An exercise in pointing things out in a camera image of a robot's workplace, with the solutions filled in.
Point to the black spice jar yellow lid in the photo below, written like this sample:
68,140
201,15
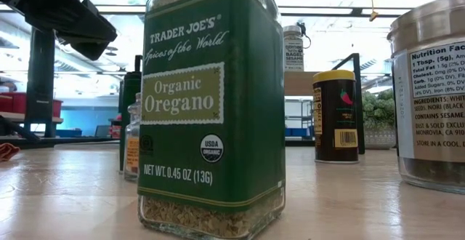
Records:
334,116

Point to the small glass jar orange label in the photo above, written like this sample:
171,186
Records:
132,152

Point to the wooden background table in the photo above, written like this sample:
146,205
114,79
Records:
11,117

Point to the red and black box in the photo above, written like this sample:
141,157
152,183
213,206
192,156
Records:
129,87

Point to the bagel seasoning jar white lid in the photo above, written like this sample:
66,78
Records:
293,54

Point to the red bins on background table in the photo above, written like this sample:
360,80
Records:
11,103

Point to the green plant in white pot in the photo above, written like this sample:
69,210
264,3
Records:
379,109

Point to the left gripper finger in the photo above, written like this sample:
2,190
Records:
91,29

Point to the brown wooden cup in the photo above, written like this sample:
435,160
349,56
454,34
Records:
436,123

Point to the folded orange cloth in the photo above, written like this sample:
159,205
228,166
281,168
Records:
7,152

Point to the shelving with blue bins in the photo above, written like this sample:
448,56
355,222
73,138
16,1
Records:
298,131

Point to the green oregano spice jar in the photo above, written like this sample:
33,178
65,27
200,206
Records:
236,105

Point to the wooden shelf with black frame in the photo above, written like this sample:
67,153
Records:
301,83

